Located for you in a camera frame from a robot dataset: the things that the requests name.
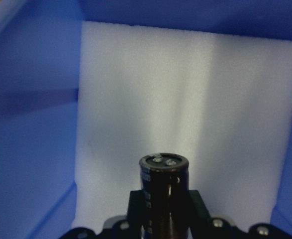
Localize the blue plastic bin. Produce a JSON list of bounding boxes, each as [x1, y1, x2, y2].
[[0, 0, 292, 239]]

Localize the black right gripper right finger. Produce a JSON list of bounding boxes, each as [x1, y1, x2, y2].
[[189, 190, 209, 221]]

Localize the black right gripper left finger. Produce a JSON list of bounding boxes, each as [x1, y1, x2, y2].
[[127, 190, 144, 224]]

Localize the white foam pad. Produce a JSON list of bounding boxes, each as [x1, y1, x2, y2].
[[73, 21, 292, 232]]

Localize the black cylindrical capacitor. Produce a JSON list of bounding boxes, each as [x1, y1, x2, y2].
[[139, 153, 189, 239]]

